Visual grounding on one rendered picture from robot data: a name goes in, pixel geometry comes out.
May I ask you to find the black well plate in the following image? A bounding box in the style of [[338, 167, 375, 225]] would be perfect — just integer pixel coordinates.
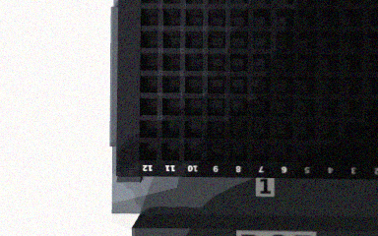
[[116, 0, 378, 180]]

